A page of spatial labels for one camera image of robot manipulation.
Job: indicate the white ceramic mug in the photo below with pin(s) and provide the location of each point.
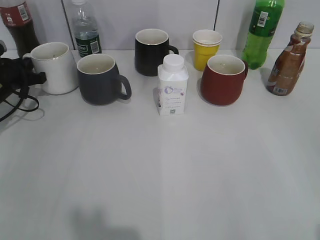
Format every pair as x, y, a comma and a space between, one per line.
56, 60

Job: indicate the cola bottle red label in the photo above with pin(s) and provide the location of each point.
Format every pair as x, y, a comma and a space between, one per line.
17, 18

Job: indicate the red ceramic mug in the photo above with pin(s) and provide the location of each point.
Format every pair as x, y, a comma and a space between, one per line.
223, 79

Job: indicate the clear water bottle green label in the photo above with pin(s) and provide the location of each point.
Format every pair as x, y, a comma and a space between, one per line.
85, 28

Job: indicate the yellow paper cup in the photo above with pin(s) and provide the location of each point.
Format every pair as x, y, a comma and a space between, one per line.
206, 44

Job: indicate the black ceramic mug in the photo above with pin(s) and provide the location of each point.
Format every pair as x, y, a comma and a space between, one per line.
151, 46

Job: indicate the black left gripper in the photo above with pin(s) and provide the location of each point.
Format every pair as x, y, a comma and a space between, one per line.
17, 74

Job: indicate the green soda bottle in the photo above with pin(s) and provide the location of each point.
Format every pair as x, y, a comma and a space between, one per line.
264, 21

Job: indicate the brown coffee drink bottle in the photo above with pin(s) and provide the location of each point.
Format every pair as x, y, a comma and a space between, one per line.
290, 63

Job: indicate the dark grey ceramic mug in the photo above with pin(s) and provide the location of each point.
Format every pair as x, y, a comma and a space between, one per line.
100, 82

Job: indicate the white carton bottle purple print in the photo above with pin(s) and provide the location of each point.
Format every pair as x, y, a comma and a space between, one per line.
172, 85

